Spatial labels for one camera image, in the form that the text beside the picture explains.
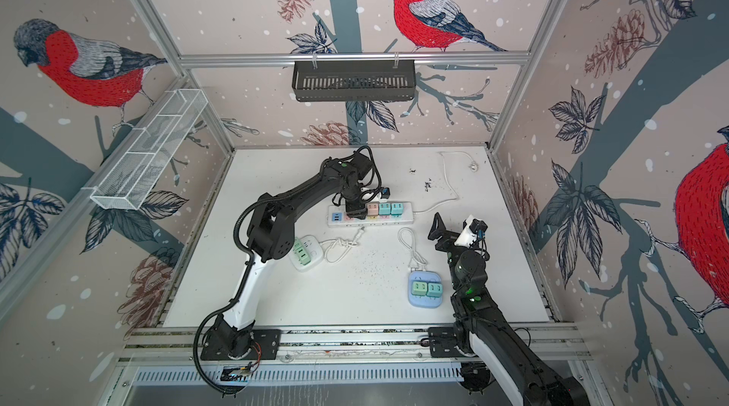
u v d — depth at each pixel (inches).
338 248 35.5
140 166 29.3
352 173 29.3
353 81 41.8
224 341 25.2
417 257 34.6
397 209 36.6
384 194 34.5
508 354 19.8
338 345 29.8
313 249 34.7
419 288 29.9
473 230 26.7
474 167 44.5
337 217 37.6
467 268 24.0
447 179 42.3
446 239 28.3
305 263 33.4
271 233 23.1
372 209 36.4
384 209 36.5
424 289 30.0
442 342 28.7
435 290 29.9
